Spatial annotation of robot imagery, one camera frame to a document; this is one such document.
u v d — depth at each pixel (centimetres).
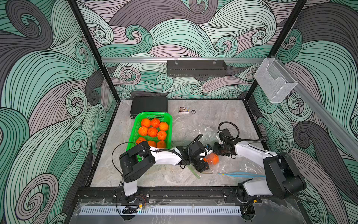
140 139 88
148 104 118
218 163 85
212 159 79
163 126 96
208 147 74
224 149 69
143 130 93
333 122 55
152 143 89
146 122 98
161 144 86
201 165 73
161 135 92
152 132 92
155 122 98
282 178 42
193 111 113
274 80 76
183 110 111
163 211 70
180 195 75
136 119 96
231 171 80
